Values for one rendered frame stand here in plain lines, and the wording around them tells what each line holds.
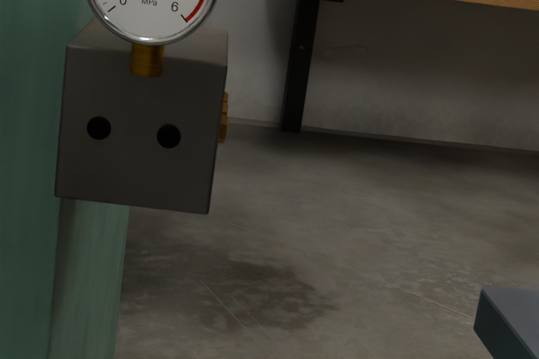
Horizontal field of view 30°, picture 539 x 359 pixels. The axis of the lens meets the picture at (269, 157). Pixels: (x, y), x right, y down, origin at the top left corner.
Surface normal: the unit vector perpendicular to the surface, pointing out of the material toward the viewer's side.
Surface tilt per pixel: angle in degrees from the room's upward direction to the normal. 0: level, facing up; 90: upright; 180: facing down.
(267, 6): 90
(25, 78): 90
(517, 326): 0
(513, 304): 0
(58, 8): 90
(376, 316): 0
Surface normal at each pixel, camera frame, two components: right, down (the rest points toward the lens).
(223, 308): 0.14, -0.96
